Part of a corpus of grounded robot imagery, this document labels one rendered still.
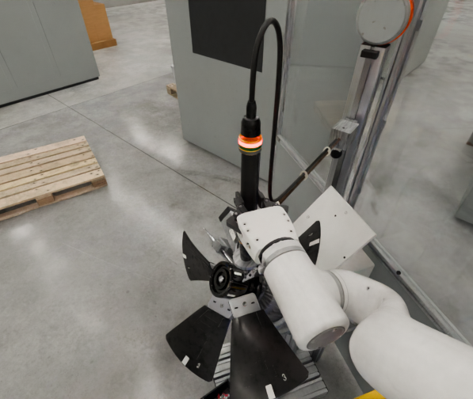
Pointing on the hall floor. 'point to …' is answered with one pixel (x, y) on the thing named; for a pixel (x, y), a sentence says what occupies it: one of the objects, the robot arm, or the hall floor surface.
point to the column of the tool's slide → (359, 111)
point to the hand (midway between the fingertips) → (249, 199)
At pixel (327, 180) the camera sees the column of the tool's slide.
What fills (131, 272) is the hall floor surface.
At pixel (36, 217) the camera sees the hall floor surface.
